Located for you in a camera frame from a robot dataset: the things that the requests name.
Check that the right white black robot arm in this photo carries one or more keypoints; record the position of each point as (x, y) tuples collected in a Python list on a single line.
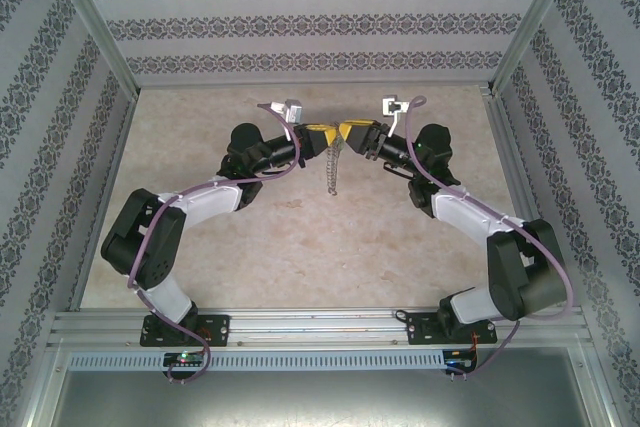
[(460, 207)]

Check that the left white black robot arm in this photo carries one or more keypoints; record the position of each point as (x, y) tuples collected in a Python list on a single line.
[(210, 202)]

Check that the grey metal sheet panel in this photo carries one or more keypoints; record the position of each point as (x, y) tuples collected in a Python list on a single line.
[(320, 397)]

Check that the aluminium back frame rail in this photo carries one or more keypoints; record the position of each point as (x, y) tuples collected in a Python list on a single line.
[(315, 87)]

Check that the aluminium side frame rail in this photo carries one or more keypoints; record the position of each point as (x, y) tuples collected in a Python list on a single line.
[(511, 147), (107, 187)]

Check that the aluminium corner post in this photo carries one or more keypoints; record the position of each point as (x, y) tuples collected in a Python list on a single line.
[(531, 22), (96, 22)]

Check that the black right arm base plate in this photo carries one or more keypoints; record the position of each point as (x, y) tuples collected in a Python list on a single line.
[(422, 329)]

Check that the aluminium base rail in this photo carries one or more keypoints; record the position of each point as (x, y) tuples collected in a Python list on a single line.
[(320, 327)]

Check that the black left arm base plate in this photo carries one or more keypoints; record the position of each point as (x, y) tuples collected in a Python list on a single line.
[(215, 329)]

